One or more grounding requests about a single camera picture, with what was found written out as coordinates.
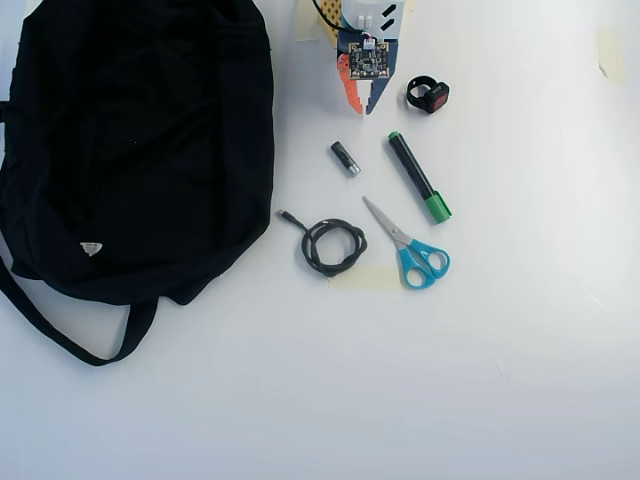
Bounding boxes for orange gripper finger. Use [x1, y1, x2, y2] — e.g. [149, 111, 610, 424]
[335, 52, 366, 118]

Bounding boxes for black fabric bag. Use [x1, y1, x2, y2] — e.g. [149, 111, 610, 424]
[0, 0, 277, 368]

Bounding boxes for black bike light red lens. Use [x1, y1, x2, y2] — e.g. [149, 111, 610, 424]
[405, 74, 451, 117]

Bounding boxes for black AA battery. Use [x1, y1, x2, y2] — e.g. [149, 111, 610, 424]
[329, 141, 362, 179]

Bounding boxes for beige masking tape strip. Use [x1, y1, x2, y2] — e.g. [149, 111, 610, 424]
[293, 0, 327, 44]
[326, 266, 402, 292]
[596, 24, 627, 84]

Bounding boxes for black marker green cap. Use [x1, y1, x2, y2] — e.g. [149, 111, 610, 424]
[386, 130, 454, 226]

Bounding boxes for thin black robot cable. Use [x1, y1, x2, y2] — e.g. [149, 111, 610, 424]
[311, 0, 342, 32]

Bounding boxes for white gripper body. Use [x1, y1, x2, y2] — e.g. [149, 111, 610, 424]
[339, 0, 407, 42]

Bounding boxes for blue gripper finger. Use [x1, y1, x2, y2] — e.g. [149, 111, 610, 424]
[364, 38, 401, 117]

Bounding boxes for blue handled scissors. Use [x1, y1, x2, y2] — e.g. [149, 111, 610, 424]
[361, 195, 452, 291]

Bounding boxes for camera circuit board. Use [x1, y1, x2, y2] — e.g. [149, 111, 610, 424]
[335, 40, 392, 82]

